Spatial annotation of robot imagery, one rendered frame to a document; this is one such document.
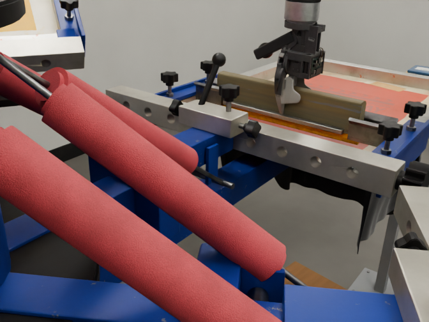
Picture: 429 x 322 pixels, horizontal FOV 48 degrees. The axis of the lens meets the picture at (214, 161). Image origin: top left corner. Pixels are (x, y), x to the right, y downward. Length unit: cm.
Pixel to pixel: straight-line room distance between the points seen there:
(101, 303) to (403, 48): 455
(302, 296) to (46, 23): 97
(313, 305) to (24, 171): 30
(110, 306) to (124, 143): 17
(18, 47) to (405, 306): 88
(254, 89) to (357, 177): 44
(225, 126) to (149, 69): 286
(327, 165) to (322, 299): 38
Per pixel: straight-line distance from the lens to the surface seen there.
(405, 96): 155
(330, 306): 51
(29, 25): 128
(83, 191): 39
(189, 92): 127
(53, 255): 63
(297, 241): 248
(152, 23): 368
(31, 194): 39
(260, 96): 118
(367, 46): 503
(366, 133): 107
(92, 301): 55
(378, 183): 84
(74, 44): 111
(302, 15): 107
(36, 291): 57
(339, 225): 266
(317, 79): 164
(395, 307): 53
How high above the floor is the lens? 137
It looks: 25 degrees down
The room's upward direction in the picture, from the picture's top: 1 degrees clockwise
